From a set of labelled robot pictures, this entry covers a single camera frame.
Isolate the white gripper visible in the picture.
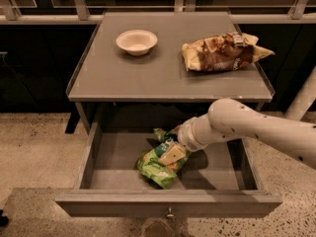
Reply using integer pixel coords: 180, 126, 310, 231
158, 117, 208, 166

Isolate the green rice chip bag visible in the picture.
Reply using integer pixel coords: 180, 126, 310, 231
136, 128, 191, 190

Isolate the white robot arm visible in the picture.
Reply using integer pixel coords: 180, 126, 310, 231
168, 64, 316, 169

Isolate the open grey top drawer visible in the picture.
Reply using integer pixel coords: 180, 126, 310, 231
55, 124, 282, 218

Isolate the metal drawer knob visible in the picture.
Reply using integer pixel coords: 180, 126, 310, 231
165, 207, 175, 219

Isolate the grey cabinet counter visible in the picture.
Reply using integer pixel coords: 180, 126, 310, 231
65, 11, 276, 135

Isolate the brown and yellow chip bag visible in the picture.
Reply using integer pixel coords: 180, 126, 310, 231
182, 32, 275, 72

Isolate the white paper bowl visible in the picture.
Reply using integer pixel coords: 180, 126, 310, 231
116, 30, 158, 56

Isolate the grey window railing frame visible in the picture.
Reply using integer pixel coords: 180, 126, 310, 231
0, 0, 316, 25

